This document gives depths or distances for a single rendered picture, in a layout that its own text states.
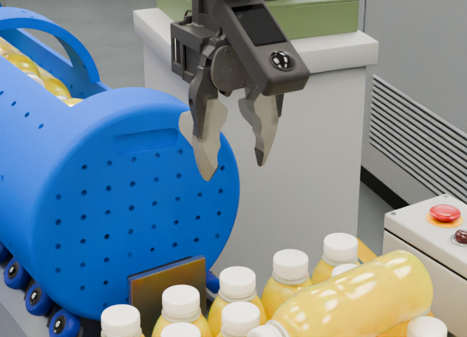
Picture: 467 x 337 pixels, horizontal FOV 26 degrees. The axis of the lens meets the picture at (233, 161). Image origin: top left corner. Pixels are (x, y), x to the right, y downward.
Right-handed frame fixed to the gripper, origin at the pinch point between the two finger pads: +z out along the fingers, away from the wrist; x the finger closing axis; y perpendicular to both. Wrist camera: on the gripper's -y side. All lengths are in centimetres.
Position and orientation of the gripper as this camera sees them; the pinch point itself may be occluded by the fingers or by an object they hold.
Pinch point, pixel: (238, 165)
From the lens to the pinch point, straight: 103.3
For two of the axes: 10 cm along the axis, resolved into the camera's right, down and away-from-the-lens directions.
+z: 0.0, 9.1, 4.2
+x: -8.4, 2.3, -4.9
